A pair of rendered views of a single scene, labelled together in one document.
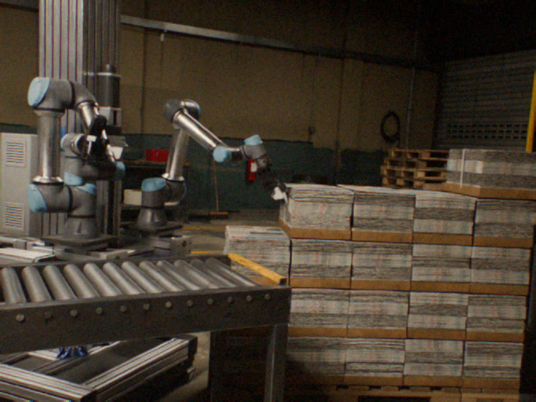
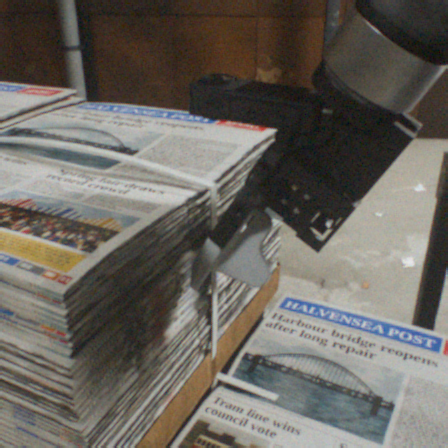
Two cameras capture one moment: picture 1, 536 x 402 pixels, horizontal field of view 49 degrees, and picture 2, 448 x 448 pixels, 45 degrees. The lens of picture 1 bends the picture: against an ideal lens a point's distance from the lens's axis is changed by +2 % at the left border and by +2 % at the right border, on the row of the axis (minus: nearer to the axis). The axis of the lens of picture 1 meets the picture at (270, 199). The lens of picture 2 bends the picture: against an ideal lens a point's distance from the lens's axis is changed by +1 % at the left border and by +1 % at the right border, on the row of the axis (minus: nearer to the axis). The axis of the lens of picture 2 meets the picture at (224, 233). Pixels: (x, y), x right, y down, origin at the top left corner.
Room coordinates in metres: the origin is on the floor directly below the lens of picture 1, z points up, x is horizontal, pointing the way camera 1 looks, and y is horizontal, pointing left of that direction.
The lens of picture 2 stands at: (3.20, 0.18, 1.24)
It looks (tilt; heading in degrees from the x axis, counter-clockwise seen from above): 28 degrees down; 214
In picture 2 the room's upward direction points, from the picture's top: straight up
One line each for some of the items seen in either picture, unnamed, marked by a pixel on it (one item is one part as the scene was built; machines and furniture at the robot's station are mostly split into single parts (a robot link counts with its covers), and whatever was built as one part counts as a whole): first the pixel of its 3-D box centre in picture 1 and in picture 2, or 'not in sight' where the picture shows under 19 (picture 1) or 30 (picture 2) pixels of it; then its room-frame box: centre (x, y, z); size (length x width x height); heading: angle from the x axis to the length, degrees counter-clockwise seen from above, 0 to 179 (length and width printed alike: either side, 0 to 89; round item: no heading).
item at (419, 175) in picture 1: (427, 191); not in sight; (9.37, -2.51, 0.65); 1.33 x 0.94 x 1.30; 121
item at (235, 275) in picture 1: (233, 277); not in sight; (2.07, 0.12, 0.77); 0.47 x 0.05 x 0.05; 27
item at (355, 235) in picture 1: (370, 230); not in sight; (2.89, -0.51, 0.86); 0.38 x 0.29 x 0.04; 8
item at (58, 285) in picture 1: (59, 287); not in sight; (1.80, 0.64, 0.77); 0.47 x 0.05 x 0.05; 27
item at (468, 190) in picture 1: (479, 280); not in sight; (2.97, -1.09, 0.63); 0.38 x 0.29 x 0.97; 8
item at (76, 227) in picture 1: (80, 224); not in sight; (2.47, 0.80, 0.87); 0.15 x 0.15 x 0.10
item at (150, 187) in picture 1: (154, 191); not in sight; (2.93, 0.59, 0.98); 0.13 x 0.12 x 0.14; 153
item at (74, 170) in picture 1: (80, 171); not in sight; (2.19, 0.72, 1.12); 0.11 x 0.08 x 0.11; 130
